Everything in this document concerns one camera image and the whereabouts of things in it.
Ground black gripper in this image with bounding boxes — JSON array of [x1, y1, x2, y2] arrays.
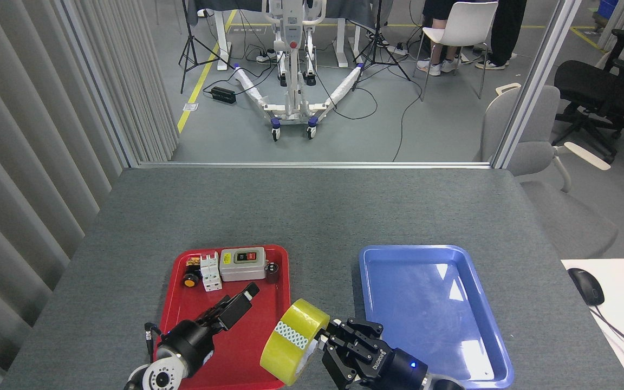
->
[[320, 318, 432, 390], [163, 283, 261, 377]]

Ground yellow tape roll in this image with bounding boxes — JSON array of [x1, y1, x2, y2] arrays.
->
[[259, 298, 330, 386]]

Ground white circuit breaker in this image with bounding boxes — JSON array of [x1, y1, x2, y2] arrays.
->
[[199, 252, 223, 293]]

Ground red plastic tray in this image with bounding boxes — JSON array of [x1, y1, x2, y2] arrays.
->
[[159, 244, 294, 390]]

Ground blue plastic tray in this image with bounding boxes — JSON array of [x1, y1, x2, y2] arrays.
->
[[358, 244, 515, 390]]

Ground white stand on wheels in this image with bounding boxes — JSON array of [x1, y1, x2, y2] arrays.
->
[[232, 0, 364, 142]]

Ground black power adapter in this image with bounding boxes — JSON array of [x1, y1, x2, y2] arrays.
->
[[210, 86, 237, 105]]

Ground black computer mouse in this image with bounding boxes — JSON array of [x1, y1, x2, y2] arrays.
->
[[568, 268, 605, 307]]

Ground grey office chair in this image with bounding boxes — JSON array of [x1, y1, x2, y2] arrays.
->
[[474, 82, 619, 259]]

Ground black tripod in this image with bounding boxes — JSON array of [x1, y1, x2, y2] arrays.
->
[[178, 0, 235, 94], [351, 0, 412, 92]]

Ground white plastic chair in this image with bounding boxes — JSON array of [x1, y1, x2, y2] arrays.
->
[[413, 1, 499, 102]]

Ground standing person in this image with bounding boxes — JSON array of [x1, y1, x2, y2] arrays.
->
[[474, 0, 529, 71]]

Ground black office chair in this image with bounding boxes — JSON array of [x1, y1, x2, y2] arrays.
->
[[553, 28, 624, 163]]

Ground blue bin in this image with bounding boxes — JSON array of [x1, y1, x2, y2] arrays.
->
[[596, 0, 621, 22]]

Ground grey push button switch box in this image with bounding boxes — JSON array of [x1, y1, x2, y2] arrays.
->
[[219, 248, 267, 283]]

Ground silver frame rail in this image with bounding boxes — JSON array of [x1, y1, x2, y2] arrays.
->
[[138, 161, 494, 170]]

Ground silver frame post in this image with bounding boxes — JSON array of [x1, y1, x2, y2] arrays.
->
[[492, 0, 583, 170]]

